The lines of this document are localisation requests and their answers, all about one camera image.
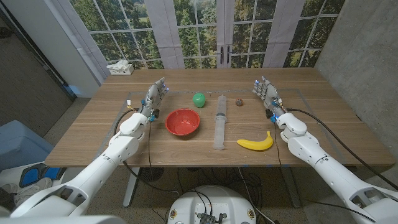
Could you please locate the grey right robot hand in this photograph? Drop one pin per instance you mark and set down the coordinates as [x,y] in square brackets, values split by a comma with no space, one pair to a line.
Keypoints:
[270,95]

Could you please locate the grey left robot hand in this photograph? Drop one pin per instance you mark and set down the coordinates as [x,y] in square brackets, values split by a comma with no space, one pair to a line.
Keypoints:
[152,96]

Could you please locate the large clear plastic syringe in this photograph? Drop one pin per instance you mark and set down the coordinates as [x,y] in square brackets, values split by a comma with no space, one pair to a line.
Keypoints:
[220,124]

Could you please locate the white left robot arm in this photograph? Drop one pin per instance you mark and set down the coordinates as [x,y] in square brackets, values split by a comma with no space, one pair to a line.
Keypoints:
[102,165]

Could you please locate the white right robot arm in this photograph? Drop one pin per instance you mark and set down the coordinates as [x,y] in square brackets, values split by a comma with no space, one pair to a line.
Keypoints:
[329,168]

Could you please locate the red plastic bowl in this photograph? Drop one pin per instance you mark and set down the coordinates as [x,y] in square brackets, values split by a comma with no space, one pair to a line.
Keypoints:
[182,123]

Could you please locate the green toy apple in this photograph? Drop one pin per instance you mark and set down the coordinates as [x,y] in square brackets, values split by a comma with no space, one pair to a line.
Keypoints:
[199,100]

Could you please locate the yellow toy banana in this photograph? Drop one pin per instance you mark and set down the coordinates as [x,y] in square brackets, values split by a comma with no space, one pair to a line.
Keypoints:
[256,145]

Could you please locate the small brown ball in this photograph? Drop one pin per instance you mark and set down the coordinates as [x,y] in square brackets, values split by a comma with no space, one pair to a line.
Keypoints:
[239,102]

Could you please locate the white tissue box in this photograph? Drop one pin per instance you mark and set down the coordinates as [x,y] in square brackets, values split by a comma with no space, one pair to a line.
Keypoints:
[122,70]

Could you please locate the black round floor base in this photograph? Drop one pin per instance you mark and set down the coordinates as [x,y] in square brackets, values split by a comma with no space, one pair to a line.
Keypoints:
[152,174]

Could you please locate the printed window backdrop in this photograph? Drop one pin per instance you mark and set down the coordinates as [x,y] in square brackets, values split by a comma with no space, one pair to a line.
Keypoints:
[199,31]

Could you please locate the white table leg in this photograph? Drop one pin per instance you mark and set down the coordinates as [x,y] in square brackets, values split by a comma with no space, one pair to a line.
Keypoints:
[130,189]

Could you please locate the grey table leg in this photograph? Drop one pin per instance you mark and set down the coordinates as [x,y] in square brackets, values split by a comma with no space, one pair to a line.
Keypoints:
[290,189]

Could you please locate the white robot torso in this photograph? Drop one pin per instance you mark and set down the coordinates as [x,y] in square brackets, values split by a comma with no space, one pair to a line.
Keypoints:
[214,199]

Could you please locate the blue plastic bin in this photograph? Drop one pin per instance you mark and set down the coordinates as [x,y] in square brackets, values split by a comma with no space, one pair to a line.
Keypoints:
[21,146]

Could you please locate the blue and black foot pedal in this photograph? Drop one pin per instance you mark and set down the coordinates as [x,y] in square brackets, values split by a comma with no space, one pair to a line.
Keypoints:
[31,175]

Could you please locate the grey sneaker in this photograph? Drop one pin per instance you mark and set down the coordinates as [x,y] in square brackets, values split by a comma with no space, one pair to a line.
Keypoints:
[9,188]
[34,189]

